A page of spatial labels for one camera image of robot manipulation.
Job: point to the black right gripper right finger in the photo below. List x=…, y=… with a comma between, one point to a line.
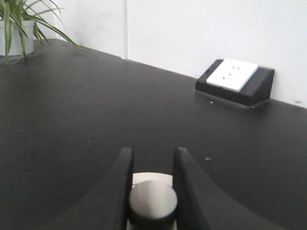
x=203, y=205

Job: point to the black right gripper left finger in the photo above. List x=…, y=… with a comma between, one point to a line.
x=104, y=207

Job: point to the glass jar with white lid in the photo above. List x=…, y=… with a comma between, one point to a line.
x=152, y=202

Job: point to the black desktop power socket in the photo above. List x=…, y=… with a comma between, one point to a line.
x=241, y=82

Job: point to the white plant pot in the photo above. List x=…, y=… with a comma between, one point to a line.
x=16, y=48

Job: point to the green potted plant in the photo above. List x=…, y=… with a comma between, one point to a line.
x=25, y=16

